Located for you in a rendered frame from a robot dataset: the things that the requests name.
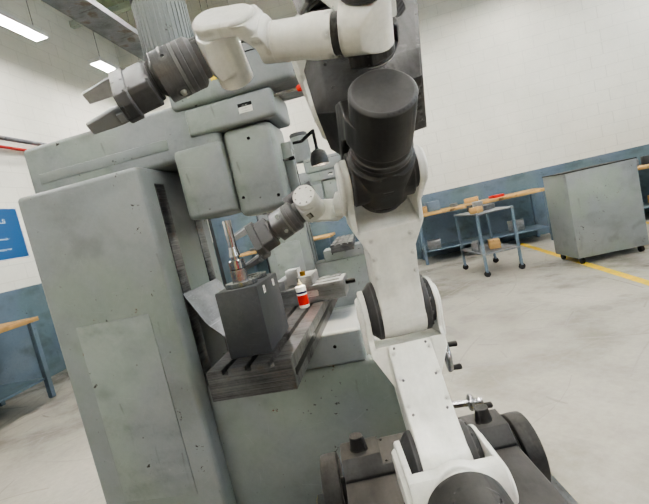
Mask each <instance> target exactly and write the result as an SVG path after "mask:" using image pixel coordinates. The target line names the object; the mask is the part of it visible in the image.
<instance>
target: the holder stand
mask: <svg viewBox="0 0 649 504"><path fill-rule="evenodd" d="M248 276H249V279H248V280H246V281H243V282H238V283H233V282H230V283H228V284H226V285H225V287H226V288H225V289H223V290H221V291H220V292H218V293H216V294H215V298H216V302H217V305H218V309H219V313H220V317H221V321H222V325H223V329H224V333H225V337H226V341H227V345H228V349H229V353H230V356H231V359H237V358H243V357H248V356H254V355H259V354H265V353H270V352H273V350H274V349H275V347H276V346H277V344H278V343H279V341H280V340H281V338H282V337H283V335H284V334H285V333H286V331H287V330H288V328H289V326H288V322H287V318H286V313H285V309H284V305H283V301H282V297H281V293H280V288H279V284H278V280H277V276H276V273H275V272H273V273H268V274H266V271H260V272H255V273H251V274H248Z"/></svg>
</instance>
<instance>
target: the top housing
mask: <svg viewBox="0 0 649 504"><path fill-rule="evenodd" d="M241 45H242V48H243V50H244V53H245V55H246V58H247V60H248V62H249V65H250V67H251V70H252V72H253V77H252V79H251V81H250V82H249V83H248V84H247V85H246V86H244V87H242V88H240V89H237V90H225V89H223V88H222V87H221V85H220V83H219V81H218V79H217V78H216V77H215V76H214V75H213V77H212V78H209V85H208V87H207V88H205V89H203V90H201V91H199V92H197V93H195V94H193V95H190V97H189V98H184V99H182V100H180V101H178V102H176V103H175V102H174V101H173V100H172V99H171V97H169V100H170V104H171V108H172V110H173V111H175V112H181V111H185V110H188V109H192V108H195V107H199V106H202V105H206V104H211V103H214V102H218V101H221V100H224V99H228V98H231V97H235V96H238V95H242V94H245V93H249V92H252V91H256V90H259V89H263V88H266V87H270V88H271V89H272V90H273V91H274V92H275V93H276V92H280V91H283V90H287V89H290V88H294V87H296V86H297V85H298V84H299V82H298V79H297V77H296V74H295V72H294V71H293V69H294V68H293V65H292V62H282V63H274V64H264V63H263V61H262V60H261V58H260V56H259V53H258V52H257V50H256V49H255V48H253V47H252V46H250V45H249V44H247V43H244V44H241ZM303 96H304V94H303V91H300V92H298V91H294V92H290V93H286V94H283V95H279V97H280V98H281V99H282V100H283V101H284V102H285V101H288V100H292V99H295V98H299V97H303Z"/></svg>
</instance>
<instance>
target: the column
mask: <svg viewBox="0 0 649 504"><path fill-rule="evenodd" d="M18 204H19V208H20V211H21V215H22V218H23V222H24V225H25V228H26V232H27V235H28V239H29V242H30V245H31V249H32V252H33V256H34V259H35V262H36V266H37V269H38V273H39V276H40V279H41V283H42V286H43V290H44V293H45V296H46V300H47V303H48V307H49V310H50V313H51V317H52V320H53V324H54V327H55V331H56V334H57V337H58V341H59V344H60V348H61V351H62V354H63V358H64V361H65V365H66V368H67V371H68V375H69V378H70V382H71V385H72V388H73V392H74V395H75V399H76V402H77V405H78V409H79V412H80V416H81V419H82V423H83V426H84V429H85V433H86V436H87V440H88V443H89V446H90V450H91V453H92V457H93V460H94V463H95V467H96V470H97V474H98V477H99V480H100V484H101V487H102V491H103V494H104V497H105V501H106V504H237V502H236V498H235V495H234V491H233V487H232V483H231V479H230V476H229V472H228V468H227V464H226V460H225V456H224V453H223V449H222V445H221V441H220V437H219V434H218V430H217V426H216V422H215V418H214V415H213V411H212V407H211V403H210V399H209V395H208V392H207V386H208V385H209V384H208V380H207V376H206V373H207V372H208V371H209V370H210V369H211V368H212V367H213V366H214V365H215V364H216V363H217V362H218V361H219V360H220V359H221V358H222V357H223V356H224V355H225V354H226V353H227V352H228V351H229V349H228V345H227V341H226V337H224V336H223V335H221V334H220V333H218V332H217V331H215V330H214V329H212V328H211V327H209V326H208V325H207V324H206V323H205V322H204V320H203V319H202V318H201V317H200V316H199V314H198V313H197V312H196V311H195V309H194V308H193V307H192V306H191V305H190V303H189V302H188V301H187V300H186V299H185V297H184V296H183V295H182V294H184V293H186V292H188V291H190V290H193V289H195V288H197V287H199V286H201V285H203V284H206V283H208V282H210V281H212V280H214V279H216V278H217V279H218V280H219V281H220V282H221V283H222V285H223V282H222V278H221V274H220V270H219V266H218V262H217V258H216V254H215V250H214V246H213V242H212V238H211V234H210V230H209V226H208V222H207V219H203V220H192V219H191V218H190V216H189V212H188V208H187V204H186V200H185V196H184V192H183V188H182V184H181V180H180V176H179V173H175V172H168V171H161V170H154V169H147V168H139V167H133V168H130V169H126V170H122V171H118V172H115V173H111V174H107V175H104V176H100V177H96V178H92V179H89V180H85V181H81V182H78V183H74V184H70V185H66V186H63V187H59V188H55V189H52V190H48V191H44V192H40V193H37V194H33V195H29V196H26V197H22V198H20V199H19V200H18Z"/></svg>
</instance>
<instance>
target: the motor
mask: <svg viewBox="0 0 649 504"><path fill-rule="evenodd" d="M129 2H130V5H131V9H132V13H133V17H134V20H135V24H136V28H137V32H138V36H139V40H140V44H141V48H142V52H143V55H144V59H145V63H147V65H148V64H149V63H148V61H149V58H148V56H147V52H149V51H151V50H153V49H156V48H157V47H159V46H162V45H164V44H166V43H169V42H171V41H173V40H175V39H177V38H179V37H181V36H182V37H184V38H187V39H189V38H191V37H193V36H194V34H193V30H192V26H191V22H190V18H189V14H188V10H187V6H186V1H185V0H129Z"/></svg>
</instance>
